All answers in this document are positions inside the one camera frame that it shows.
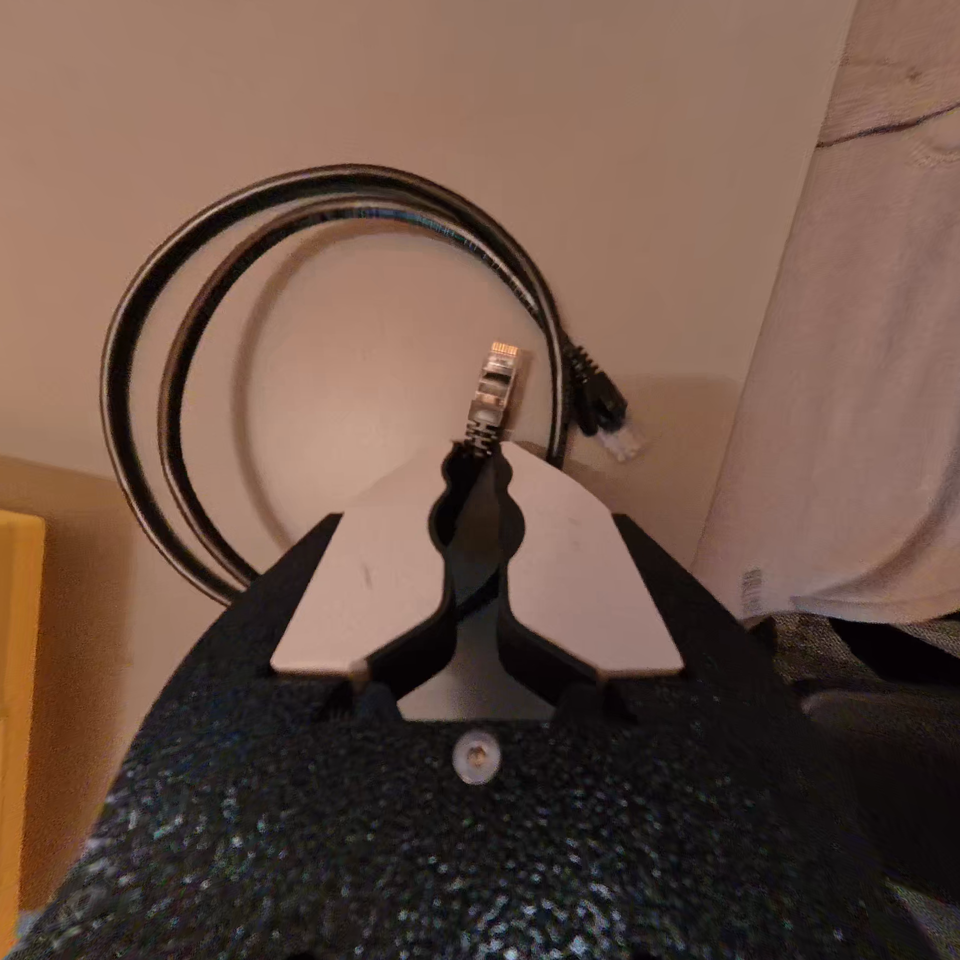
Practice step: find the person in beige hoodie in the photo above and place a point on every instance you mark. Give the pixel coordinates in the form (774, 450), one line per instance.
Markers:
(847, 375)

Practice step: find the grey desk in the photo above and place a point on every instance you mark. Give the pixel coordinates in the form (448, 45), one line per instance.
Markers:
(450, 90)

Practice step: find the person's dark pants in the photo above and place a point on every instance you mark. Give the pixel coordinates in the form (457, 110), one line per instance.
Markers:
(877, 712)

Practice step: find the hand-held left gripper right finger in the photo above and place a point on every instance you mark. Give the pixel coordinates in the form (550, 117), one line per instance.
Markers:
(592, 592)

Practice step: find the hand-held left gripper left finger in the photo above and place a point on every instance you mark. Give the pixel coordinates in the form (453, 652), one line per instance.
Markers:
(367, 585)

